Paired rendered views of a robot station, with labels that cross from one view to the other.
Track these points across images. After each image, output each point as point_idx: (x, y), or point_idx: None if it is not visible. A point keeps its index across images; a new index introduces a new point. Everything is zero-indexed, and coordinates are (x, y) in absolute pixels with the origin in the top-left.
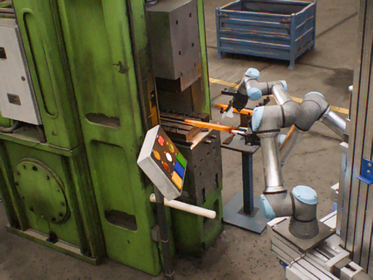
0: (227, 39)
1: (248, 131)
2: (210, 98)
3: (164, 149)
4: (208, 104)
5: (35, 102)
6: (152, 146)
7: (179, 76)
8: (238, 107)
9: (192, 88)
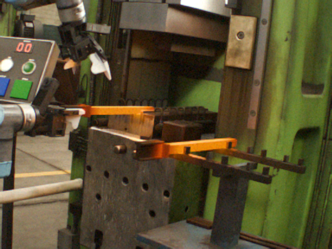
0: None
1: (53, 106)
2: (277, 149)
3: (13, 55)
4: (270, 157)
5: None
6: (2, 37)
7: (121, 0)
8: (65, 48)
9: (222, 82)
